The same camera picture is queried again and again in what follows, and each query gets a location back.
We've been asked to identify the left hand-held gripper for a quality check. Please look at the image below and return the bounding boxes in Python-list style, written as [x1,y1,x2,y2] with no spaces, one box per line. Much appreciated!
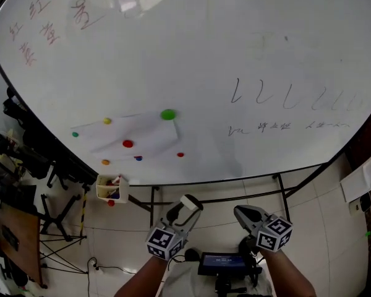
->
[145,199,204,261]

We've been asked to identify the person's left forearm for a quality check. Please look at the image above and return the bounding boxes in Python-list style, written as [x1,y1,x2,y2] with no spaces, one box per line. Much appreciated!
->
[114,254,174,297]

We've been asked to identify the person's right forearm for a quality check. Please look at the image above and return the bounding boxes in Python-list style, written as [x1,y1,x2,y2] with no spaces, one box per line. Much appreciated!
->
[259,246,318,297]

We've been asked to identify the large green magnet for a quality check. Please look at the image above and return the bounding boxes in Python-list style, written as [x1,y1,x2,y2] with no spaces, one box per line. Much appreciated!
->
[160,108,177,121]

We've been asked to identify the black phone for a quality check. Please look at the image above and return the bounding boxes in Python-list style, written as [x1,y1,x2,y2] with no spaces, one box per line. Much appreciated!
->
[1,224,19,250]

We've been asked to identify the brown wooden desk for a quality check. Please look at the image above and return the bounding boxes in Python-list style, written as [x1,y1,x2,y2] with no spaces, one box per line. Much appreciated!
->
[0,202,44,287]

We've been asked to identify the white power strip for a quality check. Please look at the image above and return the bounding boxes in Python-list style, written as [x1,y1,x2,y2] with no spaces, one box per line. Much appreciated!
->
[88,257,104,275]

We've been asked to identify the white whiteboard eraser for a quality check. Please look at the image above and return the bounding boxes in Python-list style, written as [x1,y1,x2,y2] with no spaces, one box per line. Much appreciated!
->
[179,194,204,212]

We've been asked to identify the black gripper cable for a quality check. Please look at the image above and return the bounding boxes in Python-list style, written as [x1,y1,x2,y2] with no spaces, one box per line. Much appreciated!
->
[166,248,202,264]

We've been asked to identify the white paper sheet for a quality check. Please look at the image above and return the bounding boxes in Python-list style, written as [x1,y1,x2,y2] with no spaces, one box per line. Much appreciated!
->
[70,113,181,162]

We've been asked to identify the white black wall device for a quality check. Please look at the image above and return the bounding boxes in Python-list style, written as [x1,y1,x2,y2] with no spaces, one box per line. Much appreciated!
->
[349,193,371,218]

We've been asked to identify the black power cable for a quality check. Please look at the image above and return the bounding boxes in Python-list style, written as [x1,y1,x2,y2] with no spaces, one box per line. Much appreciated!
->
[86,257,137,297]

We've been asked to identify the chest-mounted screen device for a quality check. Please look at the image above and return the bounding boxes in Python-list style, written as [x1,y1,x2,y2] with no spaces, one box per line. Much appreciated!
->
[215,255,264,297]

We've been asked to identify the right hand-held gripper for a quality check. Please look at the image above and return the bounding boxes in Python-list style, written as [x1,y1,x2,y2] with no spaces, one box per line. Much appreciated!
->
[233,205,294,254]

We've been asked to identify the white marker holder box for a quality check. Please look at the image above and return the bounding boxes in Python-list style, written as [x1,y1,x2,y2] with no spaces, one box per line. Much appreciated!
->
[95,174,130,204]

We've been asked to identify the white water dispenser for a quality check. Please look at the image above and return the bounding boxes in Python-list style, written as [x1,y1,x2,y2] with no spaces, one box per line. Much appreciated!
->
[339,147,371,204]

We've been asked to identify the white whiteboard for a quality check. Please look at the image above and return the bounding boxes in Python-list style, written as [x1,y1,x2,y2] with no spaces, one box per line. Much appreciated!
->
[0,0,371,187]

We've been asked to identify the yellow black hazard tape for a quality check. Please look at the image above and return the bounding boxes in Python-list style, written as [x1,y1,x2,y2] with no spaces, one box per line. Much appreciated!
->
[79,186,88,246]

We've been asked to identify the black office chair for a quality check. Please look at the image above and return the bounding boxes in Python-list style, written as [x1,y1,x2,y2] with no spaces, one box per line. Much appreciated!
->
[0,131,25,179]
[21,128,90,191]

